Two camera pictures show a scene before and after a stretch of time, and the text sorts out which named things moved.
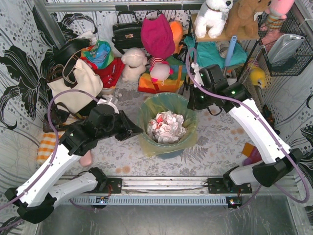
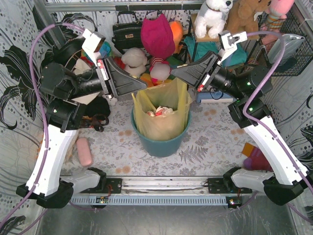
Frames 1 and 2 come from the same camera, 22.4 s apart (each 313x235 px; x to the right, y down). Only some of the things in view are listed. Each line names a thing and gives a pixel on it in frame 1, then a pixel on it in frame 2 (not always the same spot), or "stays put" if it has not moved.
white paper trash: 167,128 → 161,111
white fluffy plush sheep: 135,59 stays put
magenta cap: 158,36 stays put
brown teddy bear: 240,22 stays put
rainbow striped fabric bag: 173,83 → 155,59
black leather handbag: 126,35 stays put
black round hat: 66,54 stays put
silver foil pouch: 284,47 stays put
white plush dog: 211,16 stays put
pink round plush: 160,71 stays put
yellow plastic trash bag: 151,105 → 161,110
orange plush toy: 177,29 stays put
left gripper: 121,125 → 106,80
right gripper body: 195,98 → 210,74
